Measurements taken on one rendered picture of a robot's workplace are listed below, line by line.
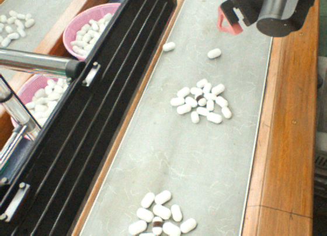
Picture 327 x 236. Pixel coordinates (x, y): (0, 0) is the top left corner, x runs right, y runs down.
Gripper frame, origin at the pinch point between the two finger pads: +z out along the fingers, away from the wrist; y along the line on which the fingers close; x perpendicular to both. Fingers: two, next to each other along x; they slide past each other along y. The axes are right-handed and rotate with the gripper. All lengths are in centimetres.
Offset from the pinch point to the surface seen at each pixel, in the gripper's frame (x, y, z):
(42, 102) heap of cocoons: 9, -44, 30
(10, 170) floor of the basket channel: -1, -60, 29
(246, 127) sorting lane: -22.6, -10.2, 3.5
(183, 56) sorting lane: -0.6, -5.4, 21.6
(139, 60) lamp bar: 1.0, -31.5, -19.6
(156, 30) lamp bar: 3.7, -25.8, -16.8
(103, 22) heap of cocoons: 23.4, -13.8, 41.9
